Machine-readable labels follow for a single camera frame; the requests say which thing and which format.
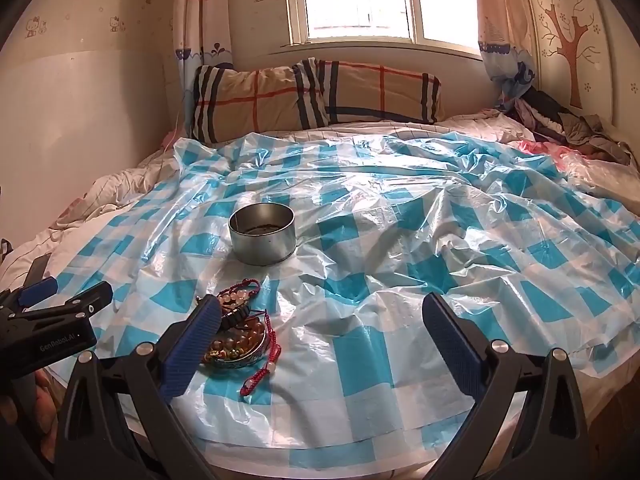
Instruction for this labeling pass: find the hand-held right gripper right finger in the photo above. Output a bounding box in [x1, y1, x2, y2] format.
[421, 291, 591, 480]

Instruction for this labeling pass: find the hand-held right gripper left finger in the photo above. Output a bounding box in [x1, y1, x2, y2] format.
[54, 295, 223, 480]

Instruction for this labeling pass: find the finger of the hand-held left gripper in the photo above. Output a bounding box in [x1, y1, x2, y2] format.
[10, 281, 114, 333]
[0, 276, 59, 312]

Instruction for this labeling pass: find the brown bead bracelet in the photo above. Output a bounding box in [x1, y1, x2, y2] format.
[207, 322, 263, 361]

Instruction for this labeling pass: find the decorated tin lid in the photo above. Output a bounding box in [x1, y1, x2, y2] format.
[199, 327, 269, 369]

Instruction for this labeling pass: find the red cord bracelet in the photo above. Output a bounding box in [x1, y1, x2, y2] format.
[239, 307, 282, 397]

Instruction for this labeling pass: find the round metal tin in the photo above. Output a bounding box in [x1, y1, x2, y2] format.
[228, 204, 296, 265]

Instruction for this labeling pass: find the person's left hand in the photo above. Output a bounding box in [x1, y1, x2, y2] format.
[27, 371, 57, 458]

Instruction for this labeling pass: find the dark flat object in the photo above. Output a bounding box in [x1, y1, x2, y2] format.
[22, 255, 52, 288]

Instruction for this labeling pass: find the blue checkered plastic sheet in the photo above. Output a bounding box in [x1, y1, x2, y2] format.
[42, 130, 640, 480]

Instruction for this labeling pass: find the pink plastic bag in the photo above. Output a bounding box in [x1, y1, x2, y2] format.
[520, 139, 593, 181]

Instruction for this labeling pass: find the pile of clothes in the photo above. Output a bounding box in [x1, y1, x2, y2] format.
[515, 87, 633, 166]

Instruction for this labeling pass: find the plaid pillow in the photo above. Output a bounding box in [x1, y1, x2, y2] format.
[191, 58, 331, 145]
[292, 60, 443, 126]

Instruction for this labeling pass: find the printed curtain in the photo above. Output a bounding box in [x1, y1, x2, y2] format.
[172, 0, 236, 133]
[472, 0, 538, 111]

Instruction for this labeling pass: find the window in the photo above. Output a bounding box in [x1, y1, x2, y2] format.
[284, 0, 483, 56]

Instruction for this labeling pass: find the black braided bracelet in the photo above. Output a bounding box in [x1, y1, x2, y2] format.
[220, 307, 253, 329]

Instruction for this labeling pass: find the pink bead bracelet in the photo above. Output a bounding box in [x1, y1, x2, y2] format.
[217, 280, 262, 311]

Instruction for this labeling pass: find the thin pink cord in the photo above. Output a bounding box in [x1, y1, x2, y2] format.
[161, 110, 187, 152]

